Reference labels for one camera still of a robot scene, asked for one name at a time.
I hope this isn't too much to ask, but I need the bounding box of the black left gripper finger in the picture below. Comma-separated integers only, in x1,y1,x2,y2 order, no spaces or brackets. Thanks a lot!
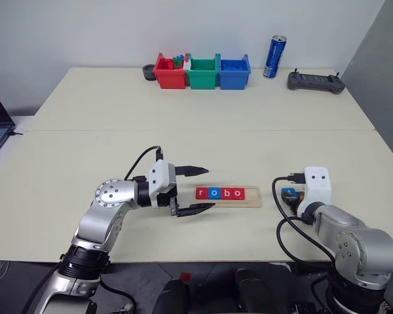
176,202,216,218
175,165,211,179

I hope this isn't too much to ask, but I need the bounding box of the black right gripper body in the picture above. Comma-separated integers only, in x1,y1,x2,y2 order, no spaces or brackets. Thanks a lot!
280,190,305,216

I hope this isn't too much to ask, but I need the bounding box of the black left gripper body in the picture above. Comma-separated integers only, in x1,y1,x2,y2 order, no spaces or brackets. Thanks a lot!
157,164,180,218

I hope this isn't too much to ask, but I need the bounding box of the long wooden tray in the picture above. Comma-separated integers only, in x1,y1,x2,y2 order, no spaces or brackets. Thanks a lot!
193,184,263,209

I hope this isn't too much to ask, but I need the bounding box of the dark rounded shape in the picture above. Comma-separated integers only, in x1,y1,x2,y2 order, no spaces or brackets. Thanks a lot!
153,277,191,314
233,268,276,314

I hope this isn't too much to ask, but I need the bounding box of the green plastic bin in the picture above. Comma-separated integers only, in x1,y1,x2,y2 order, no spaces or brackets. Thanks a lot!
185,53,221,90

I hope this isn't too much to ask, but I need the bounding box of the red plastic bin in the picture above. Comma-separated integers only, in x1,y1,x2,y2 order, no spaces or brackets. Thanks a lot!
153,52,189,90

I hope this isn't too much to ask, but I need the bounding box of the blue plastic bin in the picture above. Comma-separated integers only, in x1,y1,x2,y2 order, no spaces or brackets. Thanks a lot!
216,54,252,90

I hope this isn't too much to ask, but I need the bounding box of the black round holder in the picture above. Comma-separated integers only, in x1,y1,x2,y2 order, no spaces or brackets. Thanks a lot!
142,64,157,82

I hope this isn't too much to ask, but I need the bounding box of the grey handheld remote controller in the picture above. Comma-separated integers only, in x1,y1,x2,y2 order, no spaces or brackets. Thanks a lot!
287,68,346,95

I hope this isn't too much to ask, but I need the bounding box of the tall blue drink can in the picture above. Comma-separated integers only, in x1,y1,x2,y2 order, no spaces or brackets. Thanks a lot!
263,35,289,80

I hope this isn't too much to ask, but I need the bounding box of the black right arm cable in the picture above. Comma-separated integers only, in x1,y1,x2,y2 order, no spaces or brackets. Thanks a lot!
271,172,340,263

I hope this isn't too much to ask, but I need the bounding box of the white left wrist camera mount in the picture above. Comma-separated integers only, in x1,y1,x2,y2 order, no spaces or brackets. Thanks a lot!
147,158,178,211

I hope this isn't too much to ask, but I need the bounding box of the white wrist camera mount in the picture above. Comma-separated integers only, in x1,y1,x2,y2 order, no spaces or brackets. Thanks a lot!
147,158,178,211
297,166,333,218

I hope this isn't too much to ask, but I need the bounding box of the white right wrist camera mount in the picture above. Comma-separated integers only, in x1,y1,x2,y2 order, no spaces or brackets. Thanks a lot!
297,166,333,218

